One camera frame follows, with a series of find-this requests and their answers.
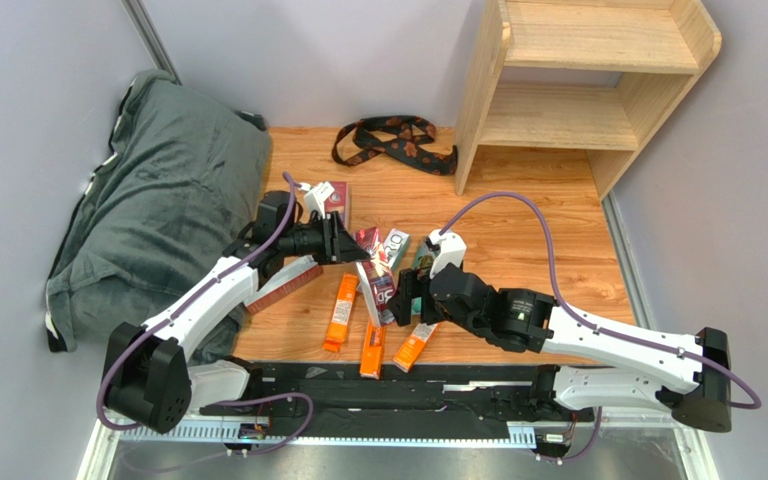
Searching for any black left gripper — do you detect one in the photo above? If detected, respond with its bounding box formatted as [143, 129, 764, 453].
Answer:
[278, 211, 369, 266]

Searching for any red 3D toothpaste box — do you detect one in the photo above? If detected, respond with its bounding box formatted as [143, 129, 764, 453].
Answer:
[325, 180, 351, 230]
[354, 227, 396, 327]

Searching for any silver red toothpaste box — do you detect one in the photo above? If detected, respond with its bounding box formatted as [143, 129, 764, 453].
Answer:
[244, 255, 323, 314]

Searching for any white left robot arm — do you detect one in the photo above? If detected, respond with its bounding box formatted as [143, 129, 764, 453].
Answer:
[96, 182, 370, 434]

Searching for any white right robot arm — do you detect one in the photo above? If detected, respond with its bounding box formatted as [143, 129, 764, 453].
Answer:
[387, 265, 732, 433]

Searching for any wooden two-tier shelf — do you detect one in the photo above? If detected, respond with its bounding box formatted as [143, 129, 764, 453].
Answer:
[454, 0, 722, 196]

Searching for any orange toothpaste box left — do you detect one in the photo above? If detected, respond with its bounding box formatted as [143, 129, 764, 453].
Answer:
[322, 273, 359, 352]

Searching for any orange toothpaste box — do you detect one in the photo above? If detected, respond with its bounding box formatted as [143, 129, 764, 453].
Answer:
[359, 321, 386, 379]
[322, 273, 359, 352]
[393, 323, 438, 373]

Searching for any orange toothpaste box right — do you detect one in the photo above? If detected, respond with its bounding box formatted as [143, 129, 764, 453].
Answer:
[393, 323, 438, 373]

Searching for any silver teal Oral toothpaste box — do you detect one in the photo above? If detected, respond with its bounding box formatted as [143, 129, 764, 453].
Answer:
[383, 229, 411, 271]

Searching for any orange toothpaste box middle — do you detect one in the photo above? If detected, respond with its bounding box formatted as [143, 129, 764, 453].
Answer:
[359, 321, 386, 379]

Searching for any dark green pillow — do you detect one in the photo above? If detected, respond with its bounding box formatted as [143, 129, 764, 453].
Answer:
[45, 70, 272, 353]

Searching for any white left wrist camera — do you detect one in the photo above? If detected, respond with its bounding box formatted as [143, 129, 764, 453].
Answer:
[299, 181, 335, 218]

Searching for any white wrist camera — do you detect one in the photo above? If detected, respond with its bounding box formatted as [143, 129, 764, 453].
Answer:
[299, 181, 335, 218]
[425, 229, 467, 278]

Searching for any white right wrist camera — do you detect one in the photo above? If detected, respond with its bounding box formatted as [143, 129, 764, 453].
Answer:
[425, 229, 467, 278]

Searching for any black orange patterned strap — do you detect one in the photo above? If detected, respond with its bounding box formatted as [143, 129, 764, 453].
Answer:
[330, 115, 459, 177]

